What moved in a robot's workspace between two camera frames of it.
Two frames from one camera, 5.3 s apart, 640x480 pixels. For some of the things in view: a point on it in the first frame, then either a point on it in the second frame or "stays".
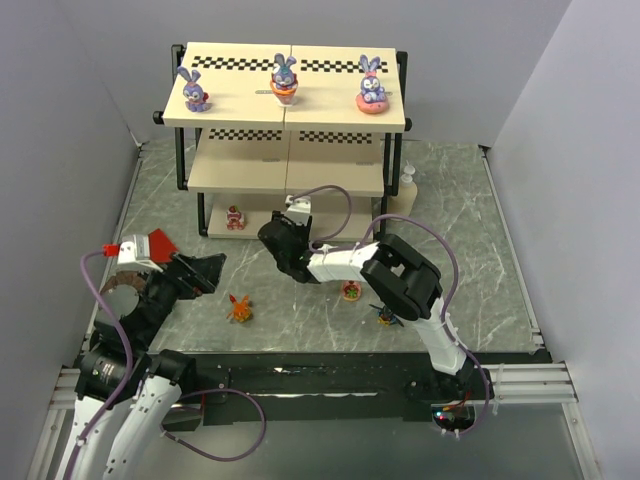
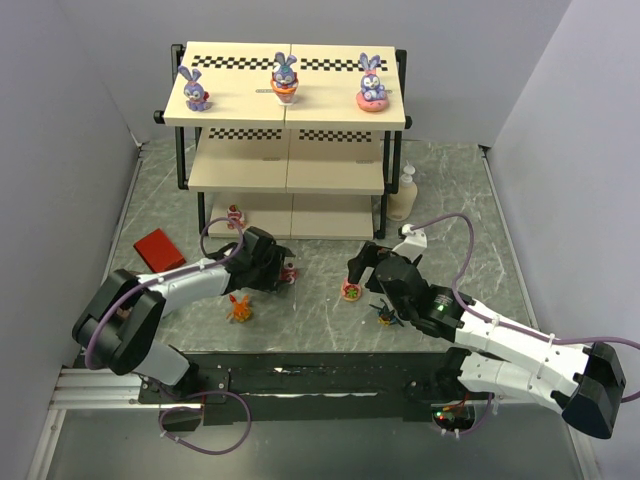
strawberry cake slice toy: x=235 y=219 stays
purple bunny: x=197 y=99 stays
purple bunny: x=373 y=99 stays
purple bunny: x=284 y=82 stays
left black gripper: x=185 y=272 to x=275 y=267
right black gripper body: x=279 y=239 to x=373 y=265
